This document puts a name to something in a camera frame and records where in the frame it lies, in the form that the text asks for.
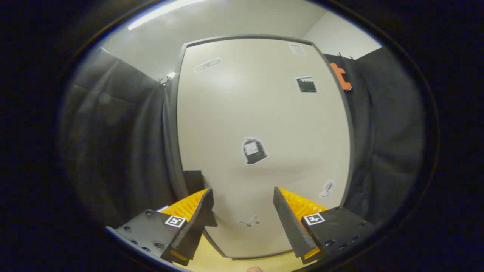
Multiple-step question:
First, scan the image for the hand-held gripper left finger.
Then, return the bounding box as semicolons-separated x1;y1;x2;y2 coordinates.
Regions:
115;188;214;267

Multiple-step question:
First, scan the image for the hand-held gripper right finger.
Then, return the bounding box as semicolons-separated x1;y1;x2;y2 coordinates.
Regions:
273;186;377;265

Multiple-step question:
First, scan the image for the beige shoe cabinet door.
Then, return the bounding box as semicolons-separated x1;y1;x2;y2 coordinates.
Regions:
177;38;352;259

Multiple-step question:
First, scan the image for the grey shoe cabinet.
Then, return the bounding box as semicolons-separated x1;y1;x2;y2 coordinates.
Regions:
168;34;356;261

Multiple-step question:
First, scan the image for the black cabinet door handle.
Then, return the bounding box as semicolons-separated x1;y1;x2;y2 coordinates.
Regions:
183;170;218;227

